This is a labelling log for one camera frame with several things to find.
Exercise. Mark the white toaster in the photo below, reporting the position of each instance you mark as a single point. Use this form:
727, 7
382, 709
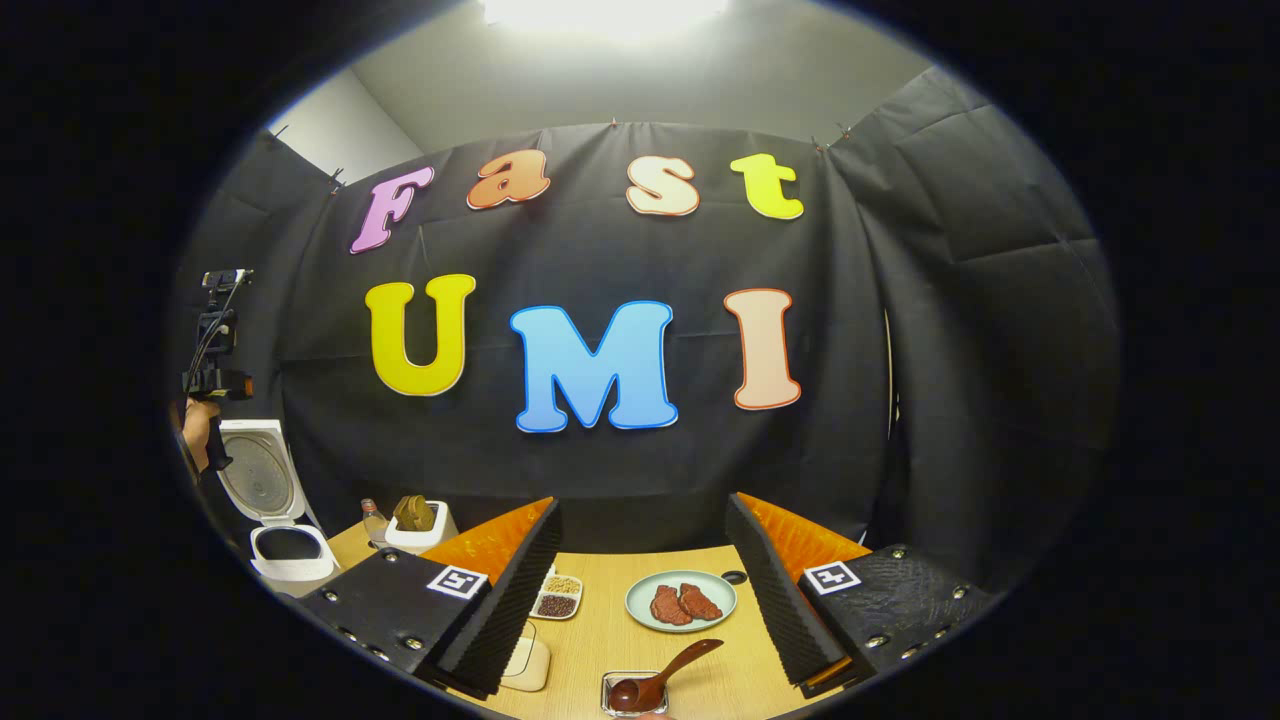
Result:
420, 540

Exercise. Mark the pale green plate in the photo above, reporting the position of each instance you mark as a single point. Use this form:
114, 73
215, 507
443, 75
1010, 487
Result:
640, 610

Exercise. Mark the black backdrop cloth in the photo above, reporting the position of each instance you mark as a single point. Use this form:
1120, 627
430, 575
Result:
950, 350

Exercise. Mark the long ceiling light panel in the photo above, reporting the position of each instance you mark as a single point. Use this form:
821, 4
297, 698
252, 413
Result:
605, 15

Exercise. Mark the brown bread slice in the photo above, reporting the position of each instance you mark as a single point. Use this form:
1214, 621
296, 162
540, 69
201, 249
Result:
414, 513

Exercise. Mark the clear plastic water bottle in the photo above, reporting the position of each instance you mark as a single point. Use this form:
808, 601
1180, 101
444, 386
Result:
374, 525

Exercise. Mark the brown wooden spoon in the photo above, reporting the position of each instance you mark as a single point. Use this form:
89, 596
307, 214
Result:
660, 685

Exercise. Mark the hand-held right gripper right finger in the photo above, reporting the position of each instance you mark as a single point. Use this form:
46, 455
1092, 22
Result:
775, 610

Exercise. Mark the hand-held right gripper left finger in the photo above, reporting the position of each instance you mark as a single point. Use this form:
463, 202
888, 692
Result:
505, 620

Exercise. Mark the white rice cooker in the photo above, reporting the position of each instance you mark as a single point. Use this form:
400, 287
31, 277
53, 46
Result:
260, 475

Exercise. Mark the white divided bean dish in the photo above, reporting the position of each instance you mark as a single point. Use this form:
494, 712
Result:
558, 600

